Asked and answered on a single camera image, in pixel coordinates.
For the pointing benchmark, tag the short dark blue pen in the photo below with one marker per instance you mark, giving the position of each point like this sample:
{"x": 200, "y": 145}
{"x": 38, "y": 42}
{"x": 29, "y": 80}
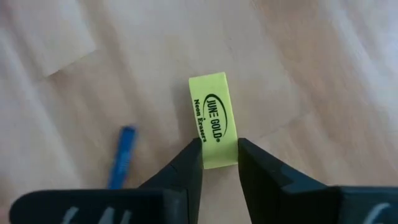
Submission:
{"x": 122, "y": 158}

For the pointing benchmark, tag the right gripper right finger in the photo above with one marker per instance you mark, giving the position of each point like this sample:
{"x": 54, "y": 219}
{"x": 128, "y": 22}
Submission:
{"x": 280, "y": 199}

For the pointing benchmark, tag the yellow neon eraser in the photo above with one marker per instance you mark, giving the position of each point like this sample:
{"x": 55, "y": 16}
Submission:
{"x": 214, "y": 90}

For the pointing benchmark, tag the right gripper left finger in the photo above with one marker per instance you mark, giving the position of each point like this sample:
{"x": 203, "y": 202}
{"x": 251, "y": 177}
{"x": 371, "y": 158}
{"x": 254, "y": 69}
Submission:
{"x": 124, "y": 208}

